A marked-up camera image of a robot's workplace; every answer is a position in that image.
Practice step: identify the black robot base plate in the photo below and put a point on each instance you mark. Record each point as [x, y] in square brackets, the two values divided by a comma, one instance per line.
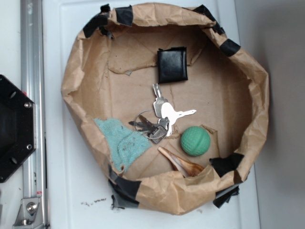
[16, 128]

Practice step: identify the white-headed key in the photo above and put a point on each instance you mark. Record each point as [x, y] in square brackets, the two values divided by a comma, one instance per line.
[168, 111]

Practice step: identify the teal cloth rag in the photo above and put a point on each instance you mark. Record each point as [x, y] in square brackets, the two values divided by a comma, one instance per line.
[125, 144]

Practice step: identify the brown paper bag bin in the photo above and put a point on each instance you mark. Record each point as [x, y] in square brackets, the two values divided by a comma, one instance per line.
[110, 74]

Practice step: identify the metal corner bracket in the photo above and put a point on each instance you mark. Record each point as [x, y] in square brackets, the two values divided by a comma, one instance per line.
[29, 215]

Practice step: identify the brown seashell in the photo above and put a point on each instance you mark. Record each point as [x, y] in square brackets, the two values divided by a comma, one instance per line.
[187, 168]

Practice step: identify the silver key with square head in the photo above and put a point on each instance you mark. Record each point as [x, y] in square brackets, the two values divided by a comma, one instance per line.
[159, 101]

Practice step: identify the black box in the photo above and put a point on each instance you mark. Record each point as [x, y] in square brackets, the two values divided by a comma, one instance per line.
[172, 65]

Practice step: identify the aluminium frame rail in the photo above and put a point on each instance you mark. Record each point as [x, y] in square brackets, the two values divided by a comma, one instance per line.
[32, 82]

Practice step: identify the green dimpled ball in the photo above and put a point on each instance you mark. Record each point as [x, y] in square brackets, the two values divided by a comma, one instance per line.
[195, 141]

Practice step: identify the dark keys on ring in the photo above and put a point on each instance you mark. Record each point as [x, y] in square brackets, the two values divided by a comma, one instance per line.
[155, 132]

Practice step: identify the white tray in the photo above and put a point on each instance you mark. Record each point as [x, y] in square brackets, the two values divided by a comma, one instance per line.
[79, 194]

